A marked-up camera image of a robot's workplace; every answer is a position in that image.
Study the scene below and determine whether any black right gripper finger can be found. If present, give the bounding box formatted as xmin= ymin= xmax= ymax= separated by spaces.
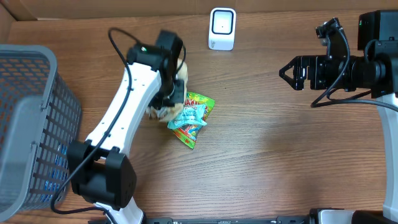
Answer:
xmin=279 ymin=71 xmax=302 ymax=90
xmin=279 ymin=56 xmax=299 ymax=73

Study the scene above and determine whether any brown cookie bag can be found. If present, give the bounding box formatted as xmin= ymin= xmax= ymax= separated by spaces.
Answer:
xmin=146 ymin=59 xmax=188 ymax=123

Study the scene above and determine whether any light blue snack packet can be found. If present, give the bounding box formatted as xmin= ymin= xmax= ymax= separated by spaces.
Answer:
xmin=167 ymin=105 xmax=207 ymax=129

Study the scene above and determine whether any green Haribo candy bag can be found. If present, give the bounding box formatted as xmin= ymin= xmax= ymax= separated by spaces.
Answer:
xmin=172 ymin=92 xmax=215 ymax=149

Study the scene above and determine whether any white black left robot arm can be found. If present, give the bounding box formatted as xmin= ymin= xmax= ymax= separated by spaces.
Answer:
xmin=67 ymin=30 xmax=186 ymax=223

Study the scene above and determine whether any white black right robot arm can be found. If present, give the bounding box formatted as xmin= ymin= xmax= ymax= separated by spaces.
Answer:
xmin=279 ymin=9 xmax=397 ymax=223

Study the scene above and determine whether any grey plastic mesh basket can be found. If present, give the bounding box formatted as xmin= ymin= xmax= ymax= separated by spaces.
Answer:
xmin=1 ymin=44 xmax=81 ymax=222

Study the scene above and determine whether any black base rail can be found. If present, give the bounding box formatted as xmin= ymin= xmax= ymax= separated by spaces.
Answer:
xmin=142 ymin=207 xmax=398 ymax=224

